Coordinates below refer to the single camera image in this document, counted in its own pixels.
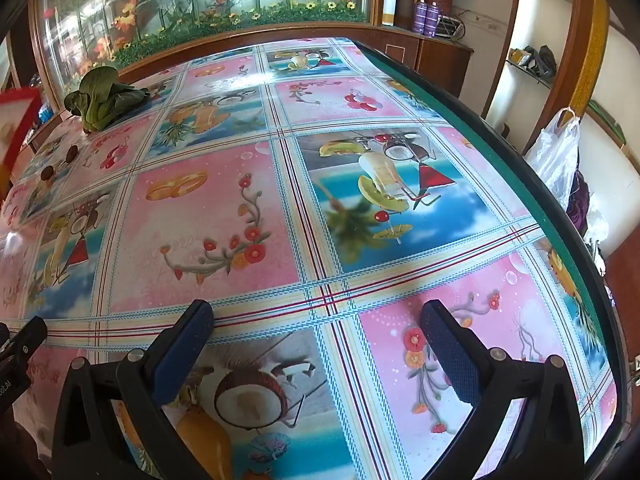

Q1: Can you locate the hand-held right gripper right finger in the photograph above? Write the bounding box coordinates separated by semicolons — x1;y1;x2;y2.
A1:
419;299;586;480

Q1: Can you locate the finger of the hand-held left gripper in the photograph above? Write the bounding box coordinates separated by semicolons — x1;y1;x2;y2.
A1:
0;316;49;363

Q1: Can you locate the fruit-printed tablecloth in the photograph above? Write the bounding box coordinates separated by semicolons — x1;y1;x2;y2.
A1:
0;37;632;480

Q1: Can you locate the red box with white inside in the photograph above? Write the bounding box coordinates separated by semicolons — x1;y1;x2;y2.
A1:
0;87;44;188

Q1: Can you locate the white plastic bag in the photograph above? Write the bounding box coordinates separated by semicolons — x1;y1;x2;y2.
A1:
524;108;584;211

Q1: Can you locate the purple cloth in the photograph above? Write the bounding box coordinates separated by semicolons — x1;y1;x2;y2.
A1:
569;169;592;233

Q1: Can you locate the wooden corner cabinet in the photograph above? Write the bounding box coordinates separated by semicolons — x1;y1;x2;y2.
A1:
385;30;475;102

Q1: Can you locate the dark clutter on shelf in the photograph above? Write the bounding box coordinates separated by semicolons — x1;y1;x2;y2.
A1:
509;45;558;82

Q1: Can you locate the green bok choy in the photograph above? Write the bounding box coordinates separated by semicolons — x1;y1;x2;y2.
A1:
64;67;151;134

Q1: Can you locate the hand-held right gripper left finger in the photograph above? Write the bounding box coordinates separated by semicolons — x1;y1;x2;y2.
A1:
52;300;216;480

